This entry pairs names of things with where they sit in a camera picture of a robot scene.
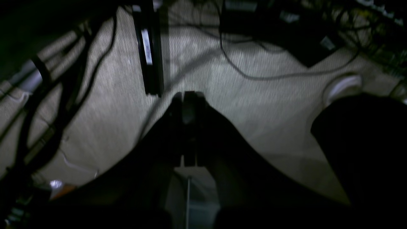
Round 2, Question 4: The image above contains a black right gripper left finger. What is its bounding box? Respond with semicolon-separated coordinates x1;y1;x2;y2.
48;92;182;229

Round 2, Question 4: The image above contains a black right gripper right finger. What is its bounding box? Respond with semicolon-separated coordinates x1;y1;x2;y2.
183;92;353;229

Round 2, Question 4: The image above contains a black trouser leg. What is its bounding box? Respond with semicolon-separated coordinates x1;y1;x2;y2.
311;93;407;219

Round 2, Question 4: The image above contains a black equipment box on floor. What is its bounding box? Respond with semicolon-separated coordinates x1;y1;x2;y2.
220;0;345;67

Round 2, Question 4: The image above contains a black floor cable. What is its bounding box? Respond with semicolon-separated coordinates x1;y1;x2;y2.
219;29;363;81

